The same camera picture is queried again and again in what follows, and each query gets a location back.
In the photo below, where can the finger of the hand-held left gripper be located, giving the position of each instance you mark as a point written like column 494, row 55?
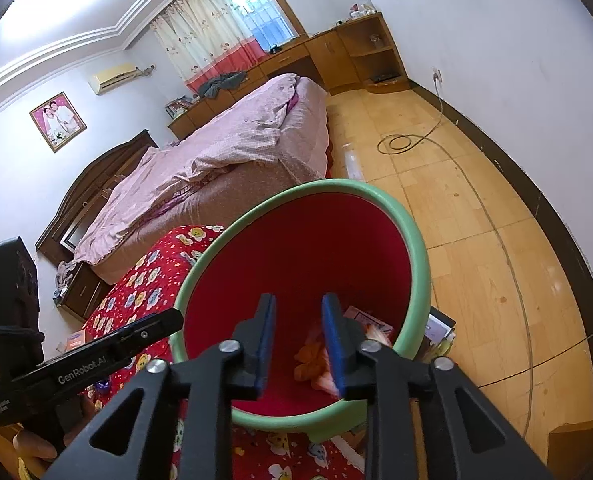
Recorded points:
column 151, row 327

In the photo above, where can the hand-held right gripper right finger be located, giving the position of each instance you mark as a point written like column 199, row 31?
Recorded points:
column 334, row 345

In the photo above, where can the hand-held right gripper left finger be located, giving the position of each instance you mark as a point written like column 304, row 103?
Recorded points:
column 266, row 340

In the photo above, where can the orange mesh bag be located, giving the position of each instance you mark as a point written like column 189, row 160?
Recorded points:
column 311, row 360

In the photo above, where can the red bin with green rim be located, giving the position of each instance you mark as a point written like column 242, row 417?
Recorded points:
column 301, row 240

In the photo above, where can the person's left hand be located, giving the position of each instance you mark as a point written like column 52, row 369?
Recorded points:
column 31, row 447

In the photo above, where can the red smiley flower printed blanket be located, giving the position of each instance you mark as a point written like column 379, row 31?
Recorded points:
column 141, row 285

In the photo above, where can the small orange box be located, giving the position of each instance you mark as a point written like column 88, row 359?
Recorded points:
column 75, row 340

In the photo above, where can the dark wooden nightstand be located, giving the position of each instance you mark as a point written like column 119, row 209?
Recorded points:
column 84, row 292

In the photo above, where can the crumpled clothes on nightstand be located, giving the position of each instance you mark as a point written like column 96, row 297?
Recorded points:
column 64, row 277

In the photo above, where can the dark wooden headboard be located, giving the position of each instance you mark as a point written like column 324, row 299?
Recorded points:
column 91, row 185

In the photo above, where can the wooden bed with pink blanket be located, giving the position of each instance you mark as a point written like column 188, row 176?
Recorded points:
column 216, row 150

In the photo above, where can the bed with brown base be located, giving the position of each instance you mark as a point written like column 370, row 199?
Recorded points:
column 306, row 135

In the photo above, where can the row of books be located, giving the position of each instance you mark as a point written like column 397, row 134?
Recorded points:
column 179, row 105

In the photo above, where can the dark grey clothes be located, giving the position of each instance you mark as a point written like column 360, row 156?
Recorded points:
column 221, row 84

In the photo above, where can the light wooden furniture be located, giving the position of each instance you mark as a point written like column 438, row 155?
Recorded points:
column 576, row 447

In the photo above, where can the flat black device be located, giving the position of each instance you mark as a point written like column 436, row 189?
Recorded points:
column 386, row 77

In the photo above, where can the long wooden cabinet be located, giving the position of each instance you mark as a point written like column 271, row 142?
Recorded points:
column 286, row 60

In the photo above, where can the wooden corner shelf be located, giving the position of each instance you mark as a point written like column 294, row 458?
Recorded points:
column 371, row 60

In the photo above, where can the cream and red curtain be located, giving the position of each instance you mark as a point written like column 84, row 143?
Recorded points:
column 201, row 35

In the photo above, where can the glass jar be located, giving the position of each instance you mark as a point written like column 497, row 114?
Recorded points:
column 375, row 41

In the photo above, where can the barred window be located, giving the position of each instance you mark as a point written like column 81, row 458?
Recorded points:
column 261, row 10

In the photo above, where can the bottles and jars group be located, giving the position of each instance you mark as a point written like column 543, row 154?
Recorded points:
column 361, row 10

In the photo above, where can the framed wall photo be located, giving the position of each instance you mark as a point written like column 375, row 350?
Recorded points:
column 59, row 121

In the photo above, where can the wall air conditioner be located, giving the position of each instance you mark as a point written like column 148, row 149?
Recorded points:
column 114, row 77

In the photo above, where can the white wall socket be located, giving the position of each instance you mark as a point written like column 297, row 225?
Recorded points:
column 437, row 75

